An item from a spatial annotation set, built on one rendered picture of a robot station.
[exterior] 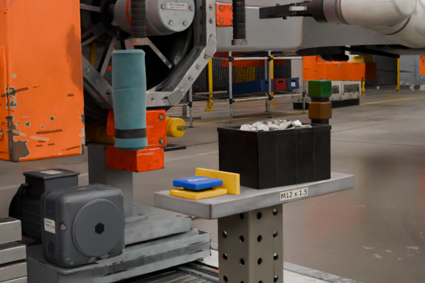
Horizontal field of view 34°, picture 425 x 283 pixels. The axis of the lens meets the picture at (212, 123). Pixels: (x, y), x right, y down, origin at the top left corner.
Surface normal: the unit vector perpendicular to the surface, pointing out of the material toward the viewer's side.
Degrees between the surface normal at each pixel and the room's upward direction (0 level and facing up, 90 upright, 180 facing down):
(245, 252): 90
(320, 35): 108
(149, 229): 90
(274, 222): 90
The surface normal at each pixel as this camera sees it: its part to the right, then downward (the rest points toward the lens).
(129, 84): 0.17, 0.08
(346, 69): -0.74, 0.07
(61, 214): -0.43, 0.09
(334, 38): -0.71, 0.37
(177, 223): 0.67, 0.05
